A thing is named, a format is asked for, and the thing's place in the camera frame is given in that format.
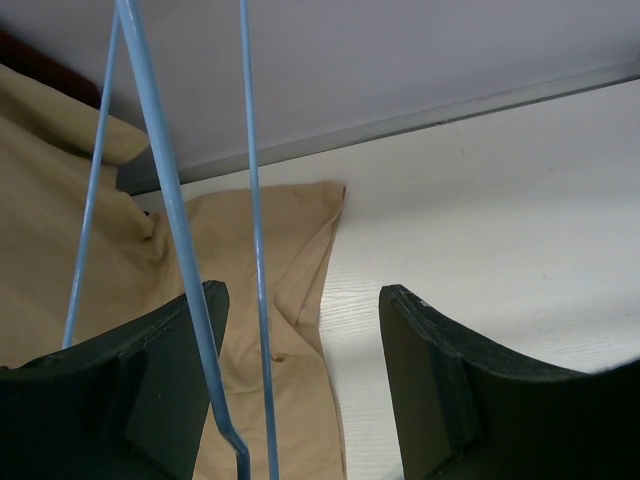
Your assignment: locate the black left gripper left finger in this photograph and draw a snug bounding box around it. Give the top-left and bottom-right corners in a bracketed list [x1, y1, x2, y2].
[1, 295, 210, 479]

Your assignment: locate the dark red garment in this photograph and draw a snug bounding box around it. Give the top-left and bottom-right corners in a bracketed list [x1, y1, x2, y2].
[1, 28, 101, 108]

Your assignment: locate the blue wire hanger free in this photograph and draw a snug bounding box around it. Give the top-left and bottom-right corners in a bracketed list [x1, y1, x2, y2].
[62, 0, 251, 479]
[240, 0, 280, 480]

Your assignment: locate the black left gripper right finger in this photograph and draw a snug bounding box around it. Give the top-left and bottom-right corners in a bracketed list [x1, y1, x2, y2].
[379, 285, 639, 479]

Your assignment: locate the beige tank top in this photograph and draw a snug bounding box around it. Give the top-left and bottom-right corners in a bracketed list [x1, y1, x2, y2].
[1, 68, 346, 479]

